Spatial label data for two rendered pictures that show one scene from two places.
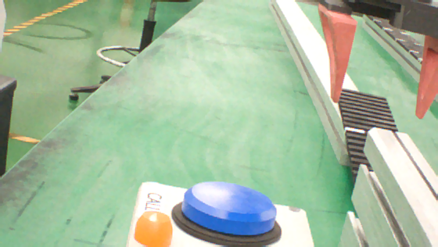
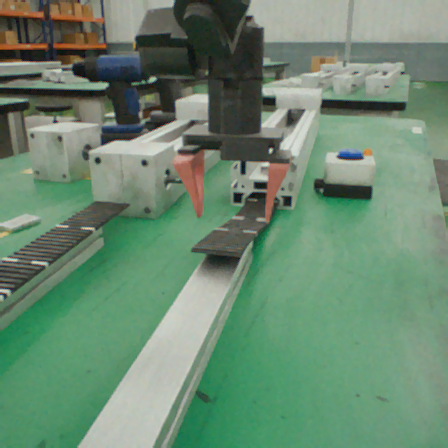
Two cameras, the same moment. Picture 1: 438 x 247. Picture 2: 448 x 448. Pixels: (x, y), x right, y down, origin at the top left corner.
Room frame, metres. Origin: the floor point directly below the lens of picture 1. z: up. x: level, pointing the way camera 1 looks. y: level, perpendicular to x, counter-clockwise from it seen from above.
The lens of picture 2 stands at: (1.17, 0.01, 1.02)
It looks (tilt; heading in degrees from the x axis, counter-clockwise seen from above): 21 degrees down; 197
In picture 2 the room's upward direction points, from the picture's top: straight up
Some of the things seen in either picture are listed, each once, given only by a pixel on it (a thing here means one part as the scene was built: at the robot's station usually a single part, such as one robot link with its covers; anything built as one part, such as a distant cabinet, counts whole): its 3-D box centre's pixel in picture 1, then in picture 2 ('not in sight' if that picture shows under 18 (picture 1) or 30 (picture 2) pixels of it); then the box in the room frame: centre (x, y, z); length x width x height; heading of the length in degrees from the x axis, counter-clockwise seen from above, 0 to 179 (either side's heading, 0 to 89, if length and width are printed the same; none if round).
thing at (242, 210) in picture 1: (227, 216); (350, 155); (0.34, -0.01, 0.84); 0.04 x 0.04 x 0.02
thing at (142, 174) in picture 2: not in sight; (142, 178); (0.52, -0.31, 0.83); 0.12 x 0.09 x 0.10; 93
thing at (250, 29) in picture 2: not in sight; (230, 52); (0.67, -0.13, 1.01); 0.07 x 0.06 x 0.07; 84
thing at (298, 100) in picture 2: not in sight; (299, 103); (-0.18, -0.17, 0.87); 0.16 x 0.11 x 0.07; 3
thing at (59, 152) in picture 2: not in sight; (71, 151); (0.38, -0.53, 0.83); 0.11 x 0.10 x 0.10; 83
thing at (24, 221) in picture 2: not in sight; (19, 223); (0.64, -0.44, 0.78); 0.05 x 0.03 x 0.01; 168
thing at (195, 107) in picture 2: not in sight; (209, 112); (0.08, -0.35, 0.87); 0.16 x 0.11 x 0.07; 3
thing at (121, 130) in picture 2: not in sight; (108, 105); (0.15, -0.57, 0.89); 0.20 x 0.08 x 0.22; 107
